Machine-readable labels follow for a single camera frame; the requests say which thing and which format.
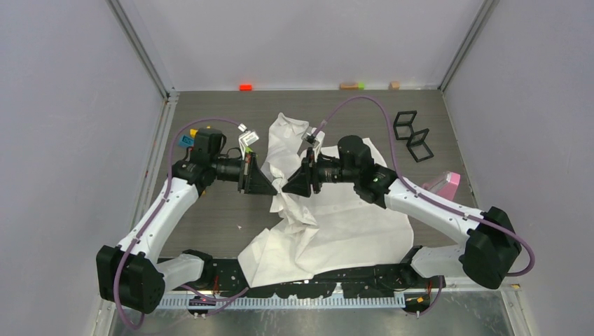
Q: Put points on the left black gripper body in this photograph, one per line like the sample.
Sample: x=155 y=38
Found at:
x=245 y=166

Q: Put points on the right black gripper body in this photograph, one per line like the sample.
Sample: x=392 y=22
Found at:
x=314 y=171

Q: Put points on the white shirt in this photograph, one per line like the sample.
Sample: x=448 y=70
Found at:
x=328 y=231

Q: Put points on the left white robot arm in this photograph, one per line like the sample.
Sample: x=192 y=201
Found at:
x=130 y=273

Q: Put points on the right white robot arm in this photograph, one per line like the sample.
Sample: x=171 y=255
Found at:
x=485 y=243

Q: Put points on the blue square toy brick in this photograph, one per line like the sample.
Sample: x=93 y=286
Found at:
x=185 y=141

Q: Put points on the wooden block with green end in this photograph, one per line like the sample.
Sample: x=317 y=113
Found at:
x=352 y=86

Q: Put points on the pink stand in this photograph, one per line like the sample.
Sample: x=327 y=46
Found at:
x=445 y=185

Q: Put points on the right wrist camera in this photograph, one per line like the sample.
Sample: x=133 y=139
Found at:
x=314 y=138

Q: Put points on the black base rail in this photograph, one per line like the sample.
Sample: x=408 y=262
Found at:
x=225 y=278

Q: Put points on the black display frame with brooch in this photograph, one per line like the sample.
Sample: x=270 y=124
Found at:
x=403 y=124

